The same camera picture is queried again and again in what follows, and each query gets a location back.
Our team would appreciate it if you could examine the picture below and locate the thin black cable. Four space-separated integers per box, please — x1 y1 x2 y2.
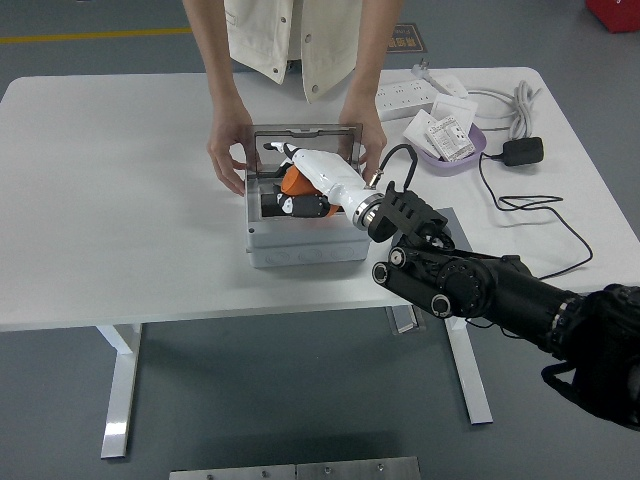
478 151 595 281

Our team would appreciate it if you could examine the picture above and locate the person's left hand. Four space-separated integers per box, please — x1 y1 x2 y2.
338 102 389 174

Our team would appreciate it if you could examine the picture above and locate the transparent hinged box lid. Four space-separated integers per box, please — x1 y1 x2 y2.
243 123 365 184

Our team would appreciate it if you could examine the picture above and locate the white power strip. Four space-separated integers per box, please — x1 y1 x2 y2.
374 79 439 122

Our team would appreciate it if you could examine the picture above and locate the black power adapter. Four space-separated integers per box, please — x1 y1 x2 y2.
502 136 546 169

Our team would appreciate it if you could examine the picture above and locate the white charger adapter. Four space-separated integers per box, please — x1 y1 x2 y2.
429 72 470 99

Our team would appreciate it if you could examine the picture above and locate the person's right hand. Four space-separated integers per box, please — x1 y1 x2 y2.
206 102 254 197

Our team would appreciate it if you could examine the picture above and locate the white power cable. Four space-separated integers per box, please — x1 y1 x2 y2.
464 79 544 141

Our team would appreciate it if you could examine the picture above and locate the brown floor sign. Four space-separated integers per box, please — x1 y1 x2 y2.
384 22 429 55

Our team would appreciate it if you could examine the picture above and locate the white table leg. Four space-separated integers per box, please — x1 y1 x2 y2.
95 322 144 460
442 314 495 426

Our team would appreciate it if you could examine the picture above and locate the red object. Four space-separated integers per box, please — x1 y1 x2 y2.
584 0 640 35

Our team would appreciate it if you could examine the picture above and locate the purple plastic tray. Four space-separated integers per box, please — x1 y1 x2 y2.
407 122 489 177

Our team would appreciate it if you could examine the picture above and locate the person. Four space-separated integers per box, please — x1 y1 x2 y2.
222 0 364 105

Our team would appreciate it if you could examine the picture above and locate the white wall socket panel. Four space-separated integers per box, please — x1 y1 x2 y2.
430 94 479 126
402 109 441 151

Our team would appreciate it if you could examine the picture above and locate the grey plastic junction box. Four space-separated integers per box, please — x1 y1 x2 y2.
243 167 374 270

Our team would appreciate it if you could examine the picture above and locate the grey square block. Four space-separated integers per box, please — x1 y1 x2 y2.
389 206 471 256

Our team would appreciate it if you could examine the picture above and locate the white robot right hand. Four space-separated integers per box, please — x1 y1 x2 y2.
259 141 375 221

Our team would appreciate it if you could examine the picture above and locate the orange cylindrical battery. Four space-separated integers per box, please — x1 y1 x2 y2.
278 166 337 219

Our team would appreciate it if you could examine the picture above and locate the grey table foot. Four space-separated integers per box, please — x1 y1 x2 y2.
384 304 427 335

